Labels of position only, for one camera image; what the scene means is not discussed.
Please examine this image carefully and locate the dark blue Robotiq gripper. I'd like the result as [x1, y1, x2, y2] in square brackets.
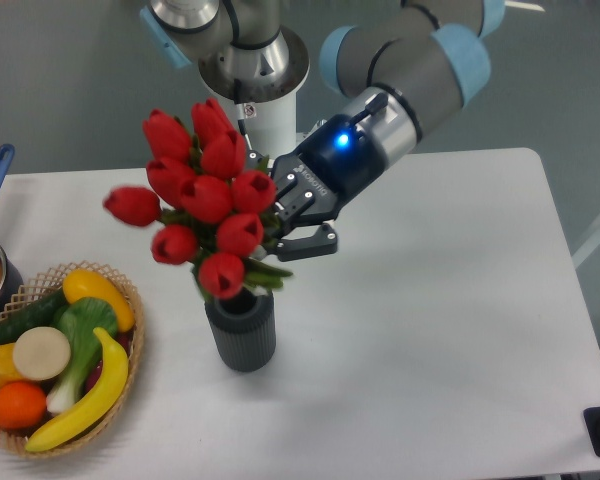
[244, 113, 398, 262]

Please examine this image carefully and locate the red tulip bouquet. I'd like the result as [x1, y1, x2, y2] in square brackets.
[103, 99, 292, 300]

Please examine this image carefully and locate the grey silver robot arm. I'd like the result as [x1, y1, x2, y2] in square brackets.
[140, 1, 505, 261]

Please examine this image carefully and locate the dark grey ribbed vase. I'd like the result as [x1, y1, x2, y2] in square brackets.
[205, 289, 277, 372]

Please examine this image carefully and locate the red plastic fruit in basket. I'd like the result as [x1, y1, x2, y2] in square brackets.
[83, 332, 132, 394]

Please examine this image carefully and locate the yellow squash toy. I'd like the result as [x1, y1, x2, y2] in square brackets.
[62, 269, 135, 332]

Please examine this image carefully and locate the yellow plastic banana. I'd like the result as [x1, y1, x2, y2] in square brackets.
[25, 327, 129, 453]

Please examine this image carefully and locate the green bok choy toy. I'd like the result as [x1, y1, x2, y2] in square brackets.
[46, 297, 118, 416]

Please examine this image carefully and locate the dark green cucumber toy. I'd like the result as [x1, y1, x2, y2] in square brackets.
[0, 290, 68, 345]

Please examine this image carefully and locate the woven wicker basket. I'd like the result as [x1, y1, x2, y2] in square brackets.
[0, 261, 145, 459]

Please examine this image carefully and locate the beige round disc toy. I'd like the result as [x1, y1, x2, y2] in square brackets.
[12, 327, 71, 381]

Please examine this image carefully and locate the orange plastic fruit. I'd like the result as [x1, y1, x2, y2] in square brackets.
[0, 381, 46, 430]

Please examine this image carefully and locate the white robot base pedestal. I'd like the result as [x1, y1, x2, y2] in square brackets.
[202, 72, 309, 158]

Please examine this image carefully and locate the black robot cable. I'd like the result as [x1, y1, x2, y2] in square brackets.
[232, 77, 251, 139]

